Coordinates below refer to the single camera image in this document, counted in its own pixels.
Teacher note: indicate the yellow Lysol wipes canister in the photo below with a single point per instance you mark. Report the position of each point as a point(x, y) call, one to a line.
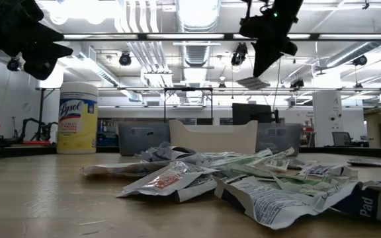
point(78, 125)

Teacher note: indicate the background black robot arms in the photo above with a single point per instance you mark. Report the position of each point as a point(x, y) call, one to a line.
point(35, 142)

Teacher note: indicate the blue storage shelf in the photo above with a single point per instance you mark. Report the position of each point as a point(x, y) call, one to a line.
point(106, 135)

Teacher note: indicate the translucent grey plastic bin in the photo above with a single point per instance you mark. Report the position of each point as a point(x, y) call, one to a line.
point(137, 139)
point(278, 137)

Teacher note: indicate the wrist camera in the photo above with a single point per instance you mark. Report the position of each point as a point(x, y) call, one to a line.
point(22, 8)
point(250, 28)

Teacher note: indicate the black ceiling spotlight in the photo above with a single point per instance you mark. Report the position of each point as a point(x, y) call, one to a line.
point(13, 64)
point(360, 61)
point(125, 59)
point(240, 54)

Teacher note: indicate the white light panel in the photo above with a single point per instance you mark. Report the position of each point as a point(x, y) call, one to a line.
point(53, 82)

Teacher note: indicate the black overhead rig beam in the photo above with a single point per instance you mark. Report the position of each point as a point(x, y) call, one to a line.
point(177, 36)

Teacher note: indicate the white navy pad packet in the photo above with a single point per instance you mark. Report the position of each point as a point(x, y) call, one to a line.
point(326, 171)
point(369, 163)

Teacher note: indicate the large white ceiling duct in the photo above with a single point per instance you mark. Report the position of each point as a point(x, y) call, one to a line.
point(369, 39)

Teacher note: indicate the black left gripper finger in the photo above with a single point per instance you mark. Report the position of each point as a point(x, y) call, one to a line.
point(46, 33)
point(45, 61)

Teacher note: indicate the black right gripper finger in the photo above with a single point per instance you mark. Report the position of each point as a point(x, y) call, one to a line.
point(265, 56)

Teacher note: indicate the white rectangular ceiling duct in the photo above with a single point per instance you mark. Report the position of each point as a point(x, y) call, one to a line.
point(104, 76)

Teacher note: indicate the white text-printed packet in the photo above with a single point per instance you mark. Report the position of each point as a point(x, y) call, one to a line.
point(195, 193)
point(276, 164)

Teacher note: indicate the white plastic bin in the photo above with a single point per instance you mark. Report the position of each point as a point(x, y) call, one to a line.
point(210, 139)

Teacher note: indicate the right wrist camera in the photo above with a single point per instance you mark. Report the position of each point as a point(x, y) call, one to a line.
point(250, 28)

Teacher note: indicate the black light stand pole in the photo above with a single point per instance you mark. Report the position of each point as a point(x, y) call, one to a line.
point(41, 115)

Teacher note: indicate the dark office chair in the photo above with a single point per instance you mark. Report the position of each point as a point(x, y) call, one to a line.
point(341, 139)

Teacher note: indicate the crumpled grey-white packet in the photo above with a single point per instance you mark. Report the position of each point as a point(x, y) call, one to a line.
point(164, 152)

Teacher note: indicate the black monitor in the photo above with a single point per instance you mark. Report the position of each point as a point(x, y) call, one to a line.
point(251, 114)

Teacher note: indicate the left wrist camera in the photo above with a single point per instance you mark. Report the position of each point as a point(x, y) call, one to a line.
point(22, 8)

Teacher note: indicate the white pillar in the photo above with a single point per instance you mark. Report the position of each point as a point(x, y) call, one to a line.
point(326, 119)

